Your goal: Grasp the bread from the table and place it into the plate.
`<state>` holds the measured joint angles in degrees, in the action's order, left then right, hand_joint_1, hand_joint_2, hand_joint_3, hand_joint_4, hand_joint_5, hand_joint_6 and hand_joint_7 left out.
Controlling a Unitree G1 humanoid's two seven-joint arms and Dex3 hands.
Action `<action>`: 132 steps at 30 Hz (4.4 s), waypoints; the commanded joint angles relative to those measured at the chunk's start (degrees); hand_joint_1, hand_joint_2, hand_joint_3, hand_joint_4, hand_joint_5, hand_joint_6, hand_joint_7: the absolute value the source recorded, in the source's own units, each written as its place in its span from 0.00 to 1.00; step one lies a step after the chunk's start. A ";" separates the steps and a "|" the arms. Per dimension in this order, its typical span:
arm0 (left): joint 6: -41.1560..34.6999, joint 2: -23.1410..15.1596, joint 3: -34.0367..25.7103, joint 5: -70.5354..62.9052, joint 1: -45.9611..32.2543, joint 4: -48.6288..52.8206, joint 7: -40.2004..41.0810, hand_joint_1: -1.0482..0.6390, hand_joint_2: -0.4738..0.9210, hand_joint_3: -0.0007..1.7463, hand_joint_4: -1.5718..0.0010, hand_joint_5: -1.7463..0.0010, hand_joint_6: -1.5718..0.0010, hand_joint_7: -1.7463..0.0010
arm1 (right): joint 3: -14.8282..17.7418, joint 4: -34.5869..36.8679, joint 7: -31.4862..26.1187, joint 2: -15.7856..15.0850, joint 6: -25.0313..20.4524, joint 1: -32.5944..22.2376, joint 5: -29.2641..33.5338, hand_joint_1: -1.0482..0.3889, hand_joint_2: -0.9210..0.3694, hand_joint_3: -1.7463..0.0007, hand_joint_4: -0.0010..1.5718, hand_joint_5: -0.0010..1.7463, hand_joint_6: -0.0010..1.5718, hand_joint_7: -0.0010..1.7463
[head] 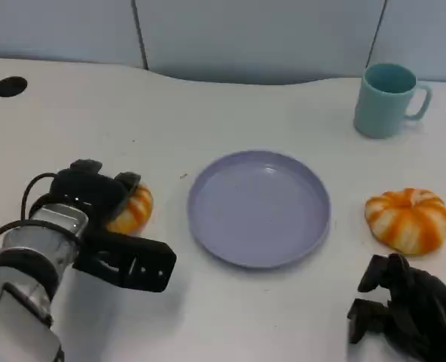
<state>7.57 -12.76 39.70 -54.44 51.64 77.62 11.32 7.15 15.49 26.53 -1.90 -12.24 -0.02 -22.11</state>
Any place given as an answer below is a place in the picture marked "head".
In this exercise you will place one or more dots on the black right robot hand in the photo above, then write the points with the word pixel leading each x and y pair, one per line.
pixel 426 316

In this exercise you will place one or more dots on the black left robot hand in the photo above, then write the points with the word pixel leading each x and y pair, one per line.
pixel 87 190

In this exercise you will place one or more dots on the orange white toy bread roll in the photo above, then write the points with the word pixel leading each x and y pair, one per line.
pixel 136 213
pixel 407 222

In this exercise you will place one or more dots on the grey partition panel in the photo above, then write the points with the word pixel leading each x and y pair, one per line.
pixel 257 37
pixel 57 26
pixel 426 34

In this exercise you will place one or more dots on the lilac plate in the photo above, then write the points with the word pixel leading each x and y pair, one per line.
pixel 258 211

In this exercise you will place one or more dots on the pale green mug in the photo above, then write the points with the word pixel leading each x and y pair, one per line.
pixel 379 109

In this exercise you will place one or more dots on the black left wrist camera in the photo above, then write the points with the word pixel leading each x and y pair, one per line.
pixel 132 260

